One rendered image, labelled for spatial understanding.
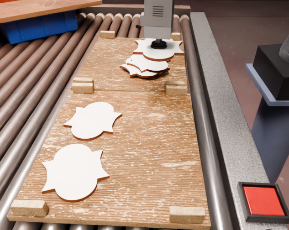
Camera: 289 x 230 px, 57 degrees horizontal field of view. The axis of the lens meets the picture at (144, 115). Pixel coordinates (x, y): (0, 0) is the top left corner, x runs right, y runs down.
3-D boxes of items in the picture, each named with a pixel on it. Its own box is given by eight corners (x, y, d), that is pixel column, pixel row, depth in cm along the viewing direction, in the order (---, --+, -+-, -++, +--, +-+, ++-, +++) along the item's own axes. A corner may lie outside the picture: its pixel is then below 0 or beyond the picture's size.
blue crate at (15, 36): (55, 13, 142) (50, -7, 136) (80, 29, 122) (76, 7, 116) (-8, 24, 128) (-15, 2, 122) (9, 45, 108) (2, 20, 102)
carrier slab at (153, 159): (189, 97, 78) (190, 92, 77) (209, 230, 45) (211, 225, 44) (71, 94, 79) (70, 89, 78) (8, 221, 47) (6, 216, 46)
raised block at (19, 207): (50, 208, 47) (47, 199, 45) (46, 217, 45) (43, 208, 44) (17, 206, 47) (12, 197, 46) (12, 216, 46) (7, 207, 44)
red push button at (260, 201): (272, 191, 52) (274, 187, 51) (283, 220, 47) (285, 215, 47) (241, 190, 52) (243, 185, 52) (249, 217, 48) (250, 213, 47)
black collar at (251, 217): (275, 188, 53) (277, 183, 52) (289, 224, 47) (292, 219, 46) (236, 186, 53) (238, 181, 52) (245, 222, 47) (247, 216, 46)
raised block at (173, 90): (186, 93, 77) (186, 85, 75) (186, 96, 75) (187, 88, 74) (165, 92, 77) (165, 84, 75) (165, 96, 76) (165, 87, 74)
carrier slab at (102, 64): (182, 42, 111) (182, 39, 110) (187, 96, 78) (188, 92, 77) (99, 40, 113) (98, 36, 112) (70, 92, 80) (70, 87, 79)
